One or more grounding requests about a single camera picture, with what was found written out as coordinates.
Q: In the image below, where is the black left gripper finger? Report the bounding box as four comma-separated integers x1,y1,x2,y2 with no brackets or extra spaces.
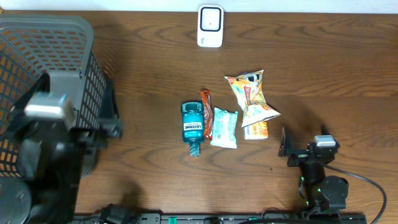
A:
9,73,50,124
98,80,123,139

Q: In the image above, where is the small orange packet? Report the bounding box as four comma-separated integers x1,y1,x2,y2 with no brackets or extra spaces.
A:
243,121,269,140

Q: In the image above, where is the white wet wipes pack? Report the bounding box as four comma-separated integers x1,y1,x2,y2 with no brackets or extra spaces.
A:
210,108,238,149

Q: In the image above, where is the yellow snack bag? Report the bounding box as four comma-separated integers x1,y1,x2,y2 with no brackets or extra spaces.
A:
224,70,280,128

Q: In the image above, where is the blue mouthwash bottle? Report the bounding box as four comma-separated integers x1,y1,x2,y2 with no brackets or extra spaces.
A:
181,101,205,157

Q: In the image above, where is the red brown snack bar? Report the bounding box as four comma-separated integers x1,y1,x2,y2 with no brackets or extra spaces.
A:
200,89,213,140

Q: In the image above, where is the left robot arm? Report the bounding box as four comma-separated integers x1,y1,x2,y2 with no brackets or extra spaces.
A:
1,73,123,223

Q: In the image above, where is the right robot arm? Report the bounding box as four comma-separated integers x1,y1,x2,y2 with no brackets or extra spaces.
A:
279,128,349,219

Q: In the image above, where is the white barcode scanner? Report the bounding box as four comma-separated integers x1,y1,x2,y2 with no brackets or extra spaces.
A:
197,5,224,48

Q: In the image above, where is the grey plastic shopping basket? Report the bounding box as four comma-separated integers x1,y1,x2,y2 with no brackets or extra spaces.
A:
0,14,108,180

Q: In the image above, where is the black cable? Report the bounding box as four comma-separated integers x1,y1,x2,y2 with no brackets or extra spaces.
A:
320,161,388,224

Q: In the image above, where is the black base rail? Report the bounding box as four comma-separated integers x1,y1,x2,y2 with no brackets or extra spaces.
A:
71,204,367,224

